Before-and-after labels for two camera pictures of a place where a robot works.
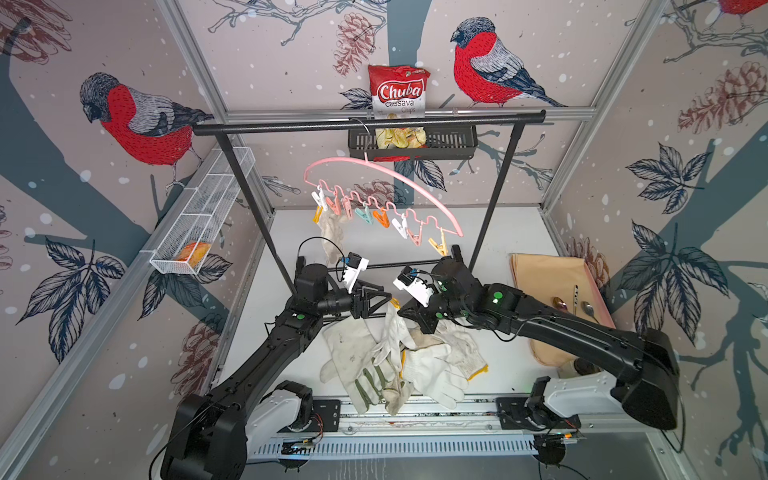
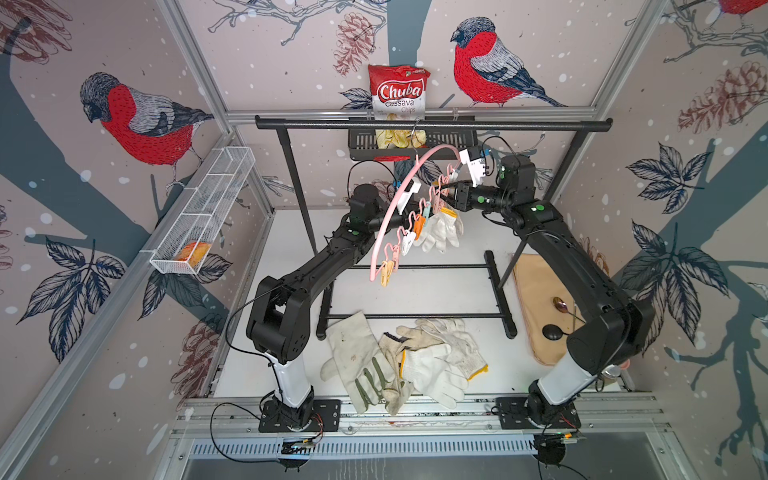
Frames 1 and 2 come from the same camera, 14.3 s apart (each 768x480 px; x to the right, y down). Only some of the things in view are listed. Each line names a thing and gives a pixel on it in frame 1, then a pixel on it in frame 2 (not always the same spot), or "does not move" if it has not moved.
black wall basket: x=440 y=142 does not move
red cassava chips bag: x=398 y=92 does not move
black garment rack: x=512 y=124 → x=437 y=124
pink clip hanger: x=400 y=173 → x=422 y=213
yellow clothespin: x=442 y=249 → x=386 y=272
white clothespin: x=402 y=228 → x=407 y=241
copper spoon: x=559 y=303 does not move
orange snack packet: x=194 y=253 does not move
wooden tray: x=556 y=279 does not move
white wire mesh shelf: x=184 y=240 does not move
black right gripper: x=414 y=309 → x=461 y=198
